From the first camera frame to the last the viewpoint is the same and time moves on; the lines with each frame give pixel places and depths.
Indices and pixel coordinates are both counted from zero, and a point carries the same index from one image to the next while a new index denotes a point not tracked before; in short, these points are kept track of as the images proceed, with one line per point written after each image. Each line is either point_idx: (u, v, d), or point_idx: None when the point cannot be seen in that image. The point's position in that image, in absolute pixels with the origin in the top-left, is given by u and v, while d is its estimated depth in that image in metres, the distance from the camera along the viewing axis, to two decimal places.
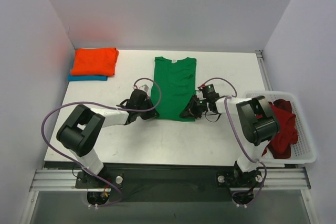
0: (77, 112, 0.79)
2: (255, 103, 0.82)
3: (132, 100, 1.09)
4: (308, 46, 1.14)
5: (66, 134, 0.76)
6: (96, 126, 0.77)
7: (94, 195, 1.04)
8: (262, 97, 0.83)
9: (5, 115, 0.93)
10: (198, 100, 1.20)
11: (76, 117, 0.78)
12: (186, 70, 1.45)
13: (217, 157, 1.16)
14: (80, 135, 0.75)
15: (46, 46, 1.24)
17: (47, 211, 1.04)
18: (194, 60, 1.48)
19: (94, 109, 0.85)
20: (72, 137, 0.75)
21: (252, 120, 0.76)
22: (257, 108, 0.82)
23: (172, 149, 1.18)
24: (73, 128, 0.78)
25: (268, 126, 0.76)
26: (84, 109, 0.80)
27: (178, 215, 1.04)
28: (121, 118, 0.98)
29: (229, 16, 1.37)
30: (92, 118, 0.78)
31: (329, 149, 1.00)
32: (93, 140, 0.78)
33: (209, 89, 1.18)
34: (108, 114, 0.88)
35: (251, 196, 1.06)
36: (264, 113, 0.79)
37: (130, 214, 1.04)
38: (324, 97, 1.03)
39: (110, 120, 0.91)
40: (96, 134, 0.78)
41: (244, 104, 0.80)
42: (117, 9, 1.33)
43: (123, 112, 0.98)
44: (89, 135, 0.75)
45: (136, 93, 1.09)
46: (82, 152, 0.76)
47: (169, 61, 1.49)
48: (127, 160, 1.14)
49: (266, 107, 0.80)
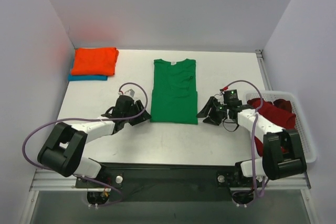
0: (58, 132, 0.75)
2: (284, 136, 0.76)
3: (118, 107, 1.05)
4: (309, 46, 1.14)
5: (49, 156, 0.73)
6: (79, 144, 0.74)
7: (94, 195, 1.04)
8: (294, 130, 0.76)
9: (4, 115, 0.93)
10: (218, 107, 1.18)
11: (56, 137, 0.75)
12: (187, 71, 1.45)
13: (217, 157, 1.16)
14: (63, 156, 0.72)
15: (46, 47, 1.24)
17: (48, 211, 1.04)
18: (194, 61, 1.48)
19: (75, 126, 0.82)
20: (55, 159, 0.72)
21: (276, 156, 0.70)
22: (285, 141, 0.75)
23: (172, 149, 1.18)
24: (55, 150, 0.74)
25: (292, 165, 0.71)
26: (64, 127, 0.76)
27: (178, 215, 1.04)
28: (107, 128, 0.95)
29: (229, 15, 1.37)
30: (74, 137, 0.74)
31: (329, 149, 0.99)
32: (78, 158, 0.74)
33: (231, 96, 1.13)
34: (91, 128, 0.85)
35: (251, 196, 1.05)
36: (291, 149, 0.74)
37: (130, 214, 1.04)
38: (325, 97, 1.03)
39: (95, 133, 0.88)
40: (80, 152, 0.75)
41: (273, 135, 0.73)
42: (117, 8, 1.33)
43: (108, 122, 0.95)
44: (72, 155, 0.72)
45: (122, 100, 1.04)
46: (66, 173, 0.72)
47: (169, 62, 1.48)
48: (126, 160, 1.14)
49: (297, 145, 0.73)
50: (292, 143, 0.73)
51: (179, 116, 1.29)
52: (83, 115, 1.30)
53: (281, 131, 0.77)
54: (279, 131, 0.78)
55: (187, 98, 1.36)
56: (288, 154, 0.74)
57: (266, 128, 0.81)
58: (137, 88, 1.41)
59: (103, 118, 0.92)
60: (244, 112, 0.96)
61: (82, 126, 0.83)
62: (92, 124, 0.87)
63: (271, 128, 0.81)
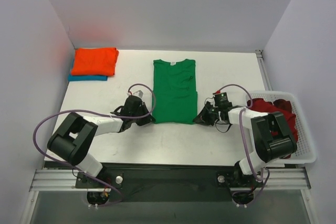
0: (69, 120, 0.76)
2: (271, 119, 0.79)
3: (126, 106, 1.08)
4: (309, 46, 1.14)
5: (59, 142, 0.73)
6: (89, 135, 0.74)
7: (94, 195, 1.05)
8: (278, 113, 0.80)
9: (5, 115, 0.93)
10: (210, 108, 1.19)
11: (67, 126, 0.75)
12: (187, 71, 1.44)
13: (217, 158, 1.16)
14: (72, 144, 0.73)
15: (46, 46, 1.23)
17: (47, 211, 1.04)
18: (193, 61, 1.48)
19: (87, 118, 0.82)
20: (64, 146, 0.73)
21: (265, 137, 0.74)
22: (273, 124, 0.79)
23: (172, 150, 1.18)
24: (65, 138, 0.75)
25: (282, 144, 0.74)
26: (76, 116, 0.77)
27: (178, 215, 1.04)
28: (115, 126, 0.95)
29: (229, 16, 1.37)
30: (85, 127, 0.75)
31: (329, 149, 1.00)
32: (86, 148, 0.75)
33: (222, 97, 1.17)
34: (101, 122, 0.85)
35: (251, 196, 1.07)
36: (280, 130, 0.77)
37: (130, 215, 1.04)
38: (325, 97, 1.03)
39: (104, 128, 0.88)
40: (89, 142, 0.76)
41: (260, 118, 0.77)
42: (118, 9, 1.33)
43: (117, 119, 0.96)
44: (81, 145, 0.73)
45: (130, 99, 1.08)
46: (74, 161, 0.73)
47: (168, 63, 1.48)
48: (126, 160, 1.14)
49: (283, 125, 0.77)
50: (278, 124, 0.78)
51: (179, 116, 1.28)
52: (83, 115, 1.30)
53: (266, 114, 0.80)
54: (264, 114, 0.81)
55: (187, 98, 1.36)
56: (277, 135, 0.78)
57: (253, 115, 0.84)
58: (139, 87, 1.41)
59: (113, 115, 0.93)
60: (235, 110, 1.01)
61: (93, 119, 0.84)
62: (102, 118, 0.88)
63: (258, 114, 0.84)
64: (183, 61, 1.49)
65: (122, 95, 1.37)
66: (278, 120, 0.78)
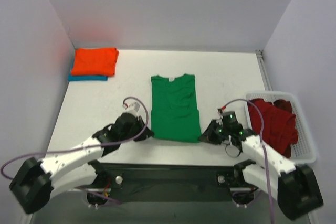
0: (25, 169, 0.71)
2: (297, 172, 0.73)
3: (116, 126, 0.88)
4: (309, 46, 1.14)
5: (15, 189, 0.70)
6: (42, 189, 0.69)
7: (94, 195, 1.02)
8: (306, 166, 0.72)
9: (6, 115, 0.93)
10: (216, 129, 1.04)
11: (22, 174, 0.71)
12: (187, 88, 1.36)
13: (217, 157, 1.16)
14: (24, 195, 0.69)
15: (46, 46, 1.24)
17: (47, 211, 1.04)
18: (193, 76, 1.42)
19: (47, 163, 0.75)
20: (19, 195, 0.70)
21: (294, 196, 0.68)
22: (298, 176, 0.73)
23: (172, 149, 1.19)
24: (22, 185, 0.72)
25: (311, 203, 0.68)
26: (35, 164, 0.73)
27: (178, 215, 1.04)
28: (94, 155, 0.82)
29: (229, 16, 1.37)
30: (37, 181, 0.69)
31: (328, 150, 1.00)
32: (41, 199, 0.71)
33: (231, 119, 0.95)
34: (65, 165, 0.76)
35: (251, 196, 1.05)
36: (307, 186, 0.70)
37: (131, 215, 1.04)
38: (325, 97, 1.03)
39: (72, 166, 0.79)
40: (43, 193, 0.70)
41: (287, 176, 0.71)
42: (118, 9, 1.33)
43: (94, 150, 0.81)
44: (31, 200, 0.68)
45: (122, 119, 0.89)
46: (28, 211, 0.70)
47: (167, 79, 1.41)
48: (126, 160, 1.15)
49: (313, 181, 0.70)
50: (307, 180, 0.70)
51: (180, 135, 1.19)
52: (83, 115, 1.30)
53: (293, 168, 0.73)
54: (291, 168, 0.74)
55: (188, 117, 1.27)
56: (304, 189, 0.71)
57: (276, 166, 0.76)
58: (139, 88, 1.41)
59: (85, 146, 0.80)
60: (249, 140, 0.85)
61: (54, 163, 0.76)
62: (68, 157, 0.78)
63: (283, 164, 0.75)
64: (182, 75, 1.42)
65: (123, 95, 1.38)
66: (308, 176, 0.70)
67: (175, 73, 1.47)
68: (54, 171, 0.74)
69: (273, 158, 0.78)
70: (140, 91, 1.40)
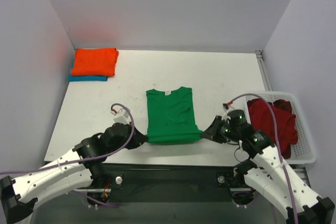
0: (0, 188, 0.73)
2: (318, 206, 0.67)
3: (104, 137, 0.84)
4: (309, 46, 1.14)
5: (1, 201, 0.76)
6: (16, 208, 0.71)
7: (94, 195, 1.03)
8: (329, 202, 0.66)
9: (7, 114, 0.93)
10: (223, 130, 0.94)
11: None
12: (183, 102, 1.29)
13: (217, 157, 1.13)
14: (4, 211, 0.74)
15: (46, 46, 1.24)
17: (47, 211, 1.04)
18: (190, 89, 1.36)
19: (20, 181, 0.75)
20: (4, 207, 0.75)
21: None
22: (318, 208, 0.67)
23: (172, 149, 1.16)
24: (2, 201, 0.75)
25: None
26: (8, 183, 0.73)
27: (178, 216, 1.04)
28: (74, 170, 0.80)
29: (229, 16, 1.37)
30: (8, 202, 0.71)
31: (328, 149, 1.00)
32: (20, 213, 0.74)
33: (240, 121, 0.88)
34: (38, 184, 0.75)
35: (251, 197, 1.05)
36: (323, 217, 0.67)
37: (130, 214, 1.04)
38: (325, 97, 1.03)
39: (49, 182, 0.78)
40: (19, 210, 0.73)
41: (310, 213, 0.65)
42: (118, 9, 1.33)
43: (70, 167, 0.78)
44: (7, 216, 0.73)
45: (111, 130, 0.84)
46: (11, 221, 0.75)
47: (163, 92, 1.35)
48: (126, 160, 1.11)
49: (328, 216, 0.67)
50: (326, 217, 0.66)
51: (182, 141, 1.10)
52: (83, 115, 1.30)
53: (315, 203, 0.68)
54: (314, 203, 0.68)
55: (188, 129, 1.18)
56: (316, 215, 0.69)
57: (297, 194, 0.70)
58: (139, 88, 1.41)
59: (60, 164, 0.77)
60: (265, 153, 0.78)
61: (25, 183, 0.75)
62: (41, 176, 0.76)
63: (304, 195, 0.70)
64: (178, 89, 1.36)
65: (122, 95, 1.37)
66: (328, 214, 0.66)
67: (175, 74, 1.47)
68: (24, 192, 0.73)
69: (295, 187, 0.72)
70: (140, 91, 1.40)
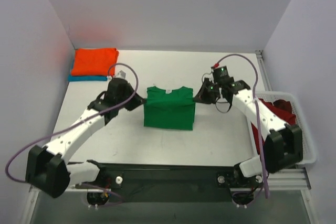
0: (33, 158, 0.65)
2: (286, 131, 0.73)
3: (109, 92, 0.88)
4: (308, 46, 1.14)
5: (34, 181, 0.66)
6: (59, 170, 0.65)
7: (94, 195, 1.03)
8: (296, 125, 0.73)
9: (7, 115, 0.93)
10: (208, 87, 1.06)
11: (32, 163, 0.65)
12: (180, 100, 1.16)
13: (217, 158, 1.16)
14: (45, 182, 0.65)
15: (46, 46, 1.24)
17: (47, 211, 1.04)
18: (191, 89, 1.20)
19: (52, 146, 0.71)
20: (39, 184, 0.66)
21: (278, 156, 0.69)
22: (287, 134, 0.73)
23: (172, 150, 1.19)
24: (38, 175, 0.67)
25: (291, 159, 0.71)
26: (41, 150, 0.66)
27: (178, 216, 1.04)
28: (95, 126, 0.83)
29: (229, 16, 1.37)
30: (50, 164, 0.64)
31: (328, 149, 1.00)
32: (62, 179, 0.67)
33: (221, 73, 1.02)
34: (72, 142, 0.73)
35: (251, 197, 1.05)
36: (292, 144, 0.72)
37: (131, 214, 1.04)
38: (325, 97, 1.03)
39: (79, 140, 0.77)
40: (62, 173, 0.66)
41: (275, 133, 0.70)
42: (118, 9, 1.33)
43: (94, 120, 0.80)
44: (54, 183, 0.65)
45: (114, 83, 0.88)
46: (55, 194, 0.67)
47: (164, 91, 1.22)
48: (126, 160, 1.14)
49: (299, 141, 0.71)
50: (294, 139, 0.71)
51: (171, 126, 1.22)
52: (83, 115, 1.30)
53: (283, 128, 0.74)
54: (280, 127, 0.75)
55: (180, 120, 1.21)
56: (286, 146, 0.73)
57: (268, 123, 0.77)
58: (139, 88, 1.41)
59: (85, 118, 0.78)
60: (242, 95, 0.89)
61: (60, 144, 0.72)
62: (72, 134, 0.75)
63: (273, 122, 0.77)
64: (179, 89, 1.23)
65: None
66: (296, 136, 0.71)
67: (175, 74, 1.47)
68: (63, 151, 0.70)
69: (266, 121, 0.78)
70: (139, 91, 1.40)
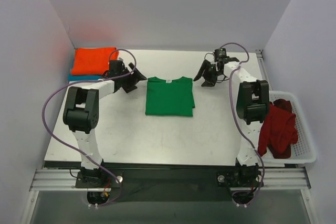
0: (73, 92, 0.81)
2: (257, 86, 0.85)
3: (112, 68, 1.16)
4: (309, 45, 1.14)
5: (70, 116, 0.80)
6: (95, 99, 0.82)
7: (94, 195, 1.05)
8: (264, 80, 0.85)
9: (7, 115, 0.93)
10: (210, 67, 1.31)
11: (72, 97, 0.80)
12: (182, 87, 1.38)
13: (217, 157, 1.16)
14: (83, 113, 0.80)
15: (46, 46, 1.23)
17: (47, 211, 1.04)
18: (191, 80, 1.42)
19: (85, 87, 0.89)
20: (76, 118, 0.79)
21: (248, 102, 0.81)
22: (258, 89, 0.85)
23: (172, 149, 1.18)
24: (75, 109, 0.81)
25: (260, 107, 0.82)
26: (77, 88, 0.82)
27: (178, 215, 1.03)
28: (110, 87, 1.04)
29: (230, 16, 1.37)
30: (88, 94, 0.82)
31: (328, 148, 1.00)
32: (95, 112, 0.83)
33: (220, 52, 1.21)
34: (99, 86, 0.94)
35: (250, 196, 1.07)
36: (260, 96, 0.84)
37: (130, 214, 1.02)
38: (325, 97, 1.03)
39: (101, 93, 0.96)
40: (96, 105, 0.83)
41: (247, 84, 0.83)
42: (118, 8, 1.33)
43: (110, 81, 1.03)
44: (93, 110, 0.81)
45: (114, 61, 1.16)
46: (91, 125, 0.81)
47: (164, 81, 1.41)
48: (126, 160, 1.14)
49: (265, 92, 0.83)
50: (261, 91, 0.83)
51: (170, 109, 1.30)
52: None
53: (254, 81, 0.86)
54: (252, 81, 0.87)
55: (181, 104, 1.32)
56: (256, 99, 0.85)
57: (243, 78, 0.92)
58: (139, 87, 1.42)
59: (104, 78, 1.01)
60: (230, 64, 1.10)
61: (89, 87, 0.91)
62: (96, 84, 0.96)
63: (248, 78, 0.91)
64: (179, 79, 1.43)
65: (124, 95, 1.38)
66: (263, 88, 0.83)
67: (175, 73, 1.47)
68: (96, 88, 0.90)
69: (242, 76, 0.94)
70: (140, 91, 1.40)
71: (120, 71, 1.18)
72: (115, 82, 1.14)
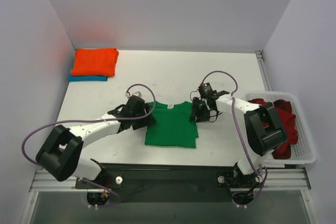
0: (55, 134, 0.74)
2: (262, 111, 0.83)
3: (128, 106, 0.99)
4: (308, 46, 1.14)
5: (44, 158, 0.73)
6: (73, 152, 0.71)
7: (94, 195, 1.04)
8: (270, 105, 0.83)
9: (6, 115, 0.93)
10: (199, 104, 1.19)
11: (53, 140, 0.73)
12: (184, 113, 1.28)
13: (217, 158, 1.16)
14: (56, 162, 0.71)
15: (46, 46, 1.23)
17: (47, 211, 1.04)
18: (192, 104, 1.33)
19: (74, 129, 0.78)
20: (48, 164, 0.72)
21: (259, 131, 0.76)
22: (264, 116, 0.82)
23: (172, 150, 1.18)
24: (52, 153, 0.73)
25: (276, 135, 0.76)
26: (62, 130, 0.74)
27: (178, 216, 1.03)
28: (112, 128, 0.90)
29: (229, 16, 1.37)
30: (69, 143, 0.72)
31: (328, 149, 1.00)
32: (73, 164, 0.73)
33: (205, 88, 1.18)
34: (91, 131, 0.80)
35: (251, 197, 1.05)
36: (270, 121, 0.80)
37: (131, 214, 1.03)
38: (325, 97, 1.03)
39: (96, 135, 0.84)
40: (75, 158, 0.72)
41: (253, 113, 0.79)
42: (117, 9, 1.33)
43: (112, 123, 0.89)
44: (64, 164, 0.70)
45: (134, 98, 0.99)
46: (61, 178, 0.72)
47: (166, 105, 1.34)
48: (126, 160, 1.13)
49: (275, 117, 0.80)
50: (270, 116, 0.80)
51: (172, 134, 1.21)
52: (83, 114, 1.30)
53: (258, 107, 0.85)
54: (255, 107, 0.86)
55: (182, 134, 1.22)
56: (269, 127, 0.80)
57: (244, 108, 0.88)
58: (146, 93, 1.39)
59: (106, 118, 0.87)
60: (223, 98, 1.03)
61: (81, 129, 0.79)
62: (93, 126, 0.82)
63: (249, 106, 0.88)
64: (181, 103, 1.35)
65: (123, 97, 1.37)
66: (271, 114, 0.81)
67: (175, 74, 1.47)
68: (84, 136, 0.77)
69: (242, 105, 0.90)
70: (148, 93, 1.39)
71: (137, 111, 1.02)
72: (124, 121, 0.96)
